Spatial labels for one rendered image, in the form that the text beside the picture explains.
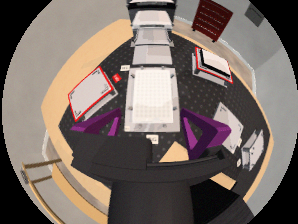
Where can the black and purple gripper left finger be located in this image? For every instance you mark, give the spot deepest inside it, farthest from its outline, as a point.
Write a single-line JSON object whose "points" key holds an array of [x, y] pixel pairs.
{"points": [[94, 124]]}

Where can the grey rectangular frame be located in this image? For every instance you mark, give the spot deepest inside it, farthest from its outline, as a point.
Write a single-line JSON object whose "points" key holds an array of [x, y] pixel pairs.
{"points": [[223, 115]]}

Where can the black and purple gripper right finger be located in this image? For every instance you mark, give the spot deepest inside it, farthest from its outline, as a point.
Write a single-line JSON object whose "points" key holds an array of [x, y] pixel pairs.
{"points": [[214, 133]]}

